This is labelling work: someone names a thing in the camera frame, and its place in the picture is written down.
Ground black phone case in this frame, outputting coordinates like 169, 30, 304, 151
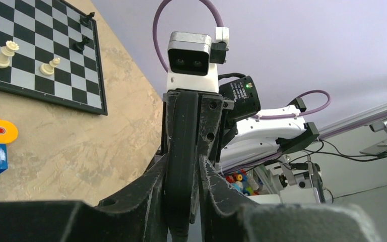
164, 91, 199, 241

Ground black white chessboard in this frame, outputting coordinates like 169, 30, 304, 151
0, 0, 107, 115

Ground white chess queen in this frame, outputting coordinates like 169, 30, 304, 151
0, 40, 20, 69

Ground black chess piece far right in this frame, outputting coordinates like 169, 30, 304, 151
79, 12, 95, 27

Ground white chess pawn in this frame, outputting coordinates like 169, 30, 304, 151
39, 57, 60, 76

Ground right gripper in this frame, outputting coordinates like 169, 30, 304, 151
162, 90, 236, 166

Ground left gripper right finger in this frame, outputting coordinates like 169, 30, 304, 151
199, 156, 382, 241

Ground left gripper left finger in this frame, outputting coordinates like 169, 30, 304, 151
0, 155, 168, 241

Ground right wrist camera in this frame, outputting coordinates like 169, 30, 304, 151
166, 27, 229, 93

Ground colourful toy pile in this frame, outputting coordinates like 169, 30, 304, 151
224, 169, 260, 196

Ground black chess piece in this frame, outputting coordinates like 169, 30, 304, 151
79, 12, 95, 27
73, 36, 90, 52

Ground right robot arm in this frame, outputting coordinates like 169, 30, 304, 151
164, 73, 319, 178

